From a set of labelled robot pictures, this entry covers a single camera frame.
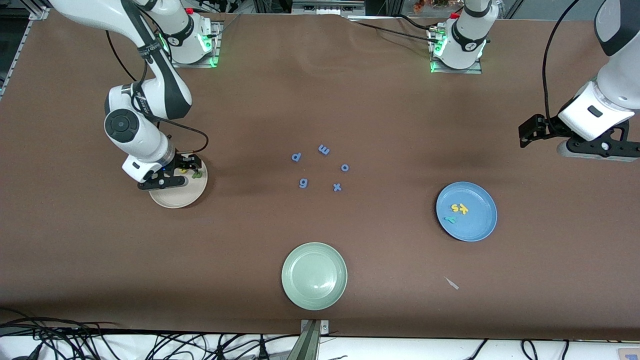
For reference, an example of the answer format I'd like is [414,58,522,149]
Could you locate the beige brown plate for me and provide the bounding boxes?
[149,165,209,209]

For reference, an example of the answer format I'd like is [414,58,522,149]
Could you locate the brown table mat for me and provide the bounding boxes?
[0,8,640,342]

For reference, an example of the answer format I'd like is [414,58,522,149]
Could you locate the blue plate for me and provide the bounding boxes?
[435,181,499,243]

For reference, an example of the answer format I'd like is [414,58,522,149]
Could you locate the green plate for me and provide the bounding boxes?
[281,242,348,311]

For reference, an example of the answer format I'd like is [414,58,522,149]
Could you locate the silver clamp plate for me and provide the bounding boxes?
[300,319,330,335]

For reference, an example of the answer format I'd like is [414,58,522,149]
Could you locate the grey metal pole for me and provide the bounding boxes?
[286,320,321,360]

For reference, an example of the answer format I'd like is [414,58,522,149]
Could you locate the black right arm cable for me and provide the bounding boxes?
[105,30,209,155]

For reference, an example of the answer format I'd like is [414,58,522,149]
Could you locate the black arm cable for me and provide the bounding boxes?
[105,30,209,155]
[542,0,586,123]

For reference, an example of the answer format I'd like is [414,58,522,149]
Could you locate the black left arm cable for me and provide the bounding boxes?
[542,0,586,123]

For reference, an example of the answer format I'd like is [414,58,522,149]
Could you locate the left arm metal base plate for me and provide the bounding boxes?
[427,27,483,75]

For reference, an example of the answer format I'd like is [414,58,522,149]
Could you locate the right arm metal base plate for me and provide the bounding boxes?
[166,20,221,68]

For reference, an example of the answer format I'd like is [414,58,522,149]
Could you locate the black base cable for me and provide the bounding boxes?
[347,19,438,45]
[397,14,443,33]

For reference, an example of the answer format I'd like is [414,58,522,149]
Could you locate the aluminium frame rail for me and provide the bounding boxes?
[0,6,51,98]

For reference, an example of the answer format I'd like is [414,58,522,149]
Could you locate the grey metal frame device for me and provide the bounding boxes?
[291,0,367,16]

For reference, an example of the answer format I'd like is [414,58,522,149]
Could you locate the tangled black cables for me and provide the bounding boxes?
[0,306,301,360]

